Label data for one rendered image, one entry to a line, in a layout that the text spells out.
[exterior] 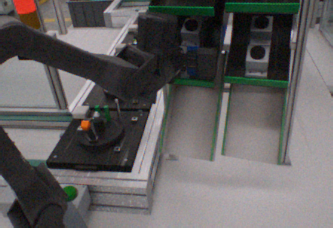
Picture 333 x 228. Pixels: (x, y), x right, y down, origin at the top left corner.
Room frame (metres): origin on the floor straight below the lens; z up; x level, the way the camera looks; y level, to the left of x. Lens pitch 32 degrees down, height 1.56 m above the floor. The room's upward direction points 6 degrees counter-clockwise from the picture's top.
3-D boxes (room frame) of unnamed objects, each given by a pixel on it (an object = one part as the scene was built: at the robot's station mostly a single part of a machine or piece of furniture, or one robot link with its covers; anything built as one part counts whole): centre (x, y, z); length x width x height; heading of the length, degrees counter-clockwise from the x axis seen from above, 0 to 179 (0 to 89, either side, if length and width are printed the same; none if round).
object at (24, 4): (0.91, 0.34, 1.33); 0.05 x 0.05 x 0.05
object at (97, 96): (1.00, 0.12, 1.01); 0.24 x 0.24 x 0.13; 77
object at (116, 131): (0.75, 0.18, 0.98); 0.14 x 0.14 x 0.02
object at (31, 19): (0.91, 0.34, 1.28); 0.05 x 0.05 x 0.05
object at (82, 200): (0.56, 0.31, 0.93); 0.21 x 0.07 x 0.06; 77
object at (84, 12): (2.89, 0.34, 0.73); 0.62 x 0.42 x 0.23; 77
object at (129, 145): (0.75, 0.18, 0.96); 0.24 x 0.24 x 0.02; 77
